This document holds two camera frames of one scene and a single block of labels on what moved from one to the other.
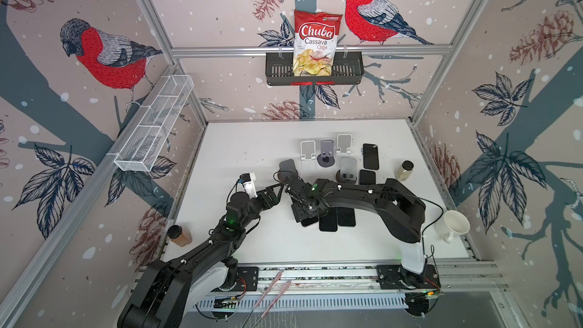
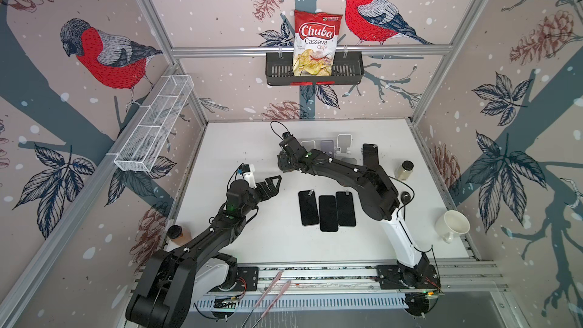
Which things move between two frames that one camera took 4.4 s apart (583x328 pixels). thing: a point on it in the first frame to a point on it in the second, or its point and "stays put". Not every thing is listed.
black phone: [345, 216] stays put
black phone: [329, 222] stays put
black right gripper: [295, 212] to [280, 159]
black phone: [370, 156] stays put
